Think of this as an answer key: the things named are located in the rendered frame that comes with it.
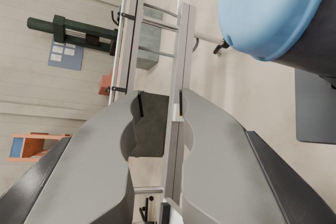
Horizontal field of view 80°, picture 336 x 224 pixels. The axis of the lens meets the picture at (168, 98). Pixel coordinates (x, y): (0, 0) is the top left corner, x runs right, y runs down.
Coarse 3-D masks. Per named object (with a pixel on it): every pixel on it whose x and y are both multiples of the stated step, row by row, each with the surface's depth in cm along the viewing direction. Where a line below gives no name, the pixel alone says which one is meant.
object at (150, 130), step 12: (156, 96) 253; (168, 96) 259; (144, 108) 247; (156, 108) 253; (144, 120) 247; (156, 120) 253; (144, 132) 247; (156, 132) 253; (144, 144) 247; (156, 144) 253; (144, 156) 248; (156, 156) 253
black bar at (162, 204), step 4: (160, 204) 52; (164, 204) 51; (168, 204) 52; (160, 208) 52; (164, 208) 51; (168, 208) 52; (160, 212) 52; (164, 212) 51; (168, 212) 51; (160, 216) 51; (164, 216) 51; (168, 216) 51; (160, 220) 51; (164, 220) 51
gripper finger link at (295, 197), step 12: (252, 132) 8; (252, 144) 7; (264, 144) 7; (264, 156) 7; (276, 156) 7; (264, 168) 6; (276, 168) 6; (288, 168) 6; (276, 180) 6; (288, 180) 6; (300, 180) 6; (276, 192) 6; (288, 192) 6; (300, 192) 6; (312, 192) 6; (288, 204) 5; (300, 204) 5; (312, 204) 5; (324, 204) 5; (288, 216) 5; (300, 216) 5; (312, 216) 5; (324, 216) 5
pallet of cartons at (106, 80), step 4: (112, 68) 637; (104, 76) 598; (108, 76) 603; (116, 76) 613; (100, 80) 654; (104, 80) 597; (108, 80) 601; (116, 80) 611; (100, 84) 627; (104, 84) 595; (108, 84) 599; (100, 88) 615; (104, 88) 612; (100, 92) 661; (104, 92) 658; (108, 92) 657
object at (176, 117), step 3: (174, 105) 138; (177, 105) 136; (174, 108) 138; (177, 108) 136; (174, 111) 137; (177, 111) 136; (174, 114) 136; (177, 114) 135; (174, 117) 136; (177, 117) 135; (180, 117) 136; (174, 120) 135; (177, 120) 135; (180, 120) 136; (183, 120) 137
